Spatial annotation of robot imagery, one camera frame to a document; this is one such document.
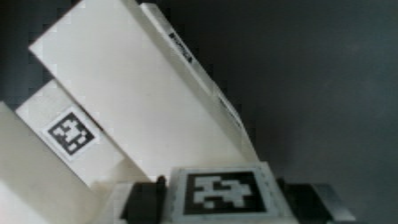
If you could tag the white tagged cube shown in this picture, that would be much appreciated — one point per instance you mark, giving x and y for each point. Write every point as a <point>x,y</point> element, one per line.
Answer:
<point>226,195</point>

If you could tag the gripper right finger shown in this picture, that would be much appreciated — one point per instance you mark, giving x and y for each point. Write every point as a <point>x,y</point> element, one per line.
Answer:
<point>315,203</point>

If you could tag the white chair back frame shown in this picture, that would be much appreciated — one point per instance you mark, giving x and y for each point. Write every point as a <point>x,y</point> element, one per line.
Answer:
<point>123,120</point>

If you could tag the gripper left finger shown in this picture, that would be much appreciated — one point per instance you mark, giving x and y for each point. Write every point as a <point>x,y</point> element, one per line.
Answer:
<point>144,203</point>

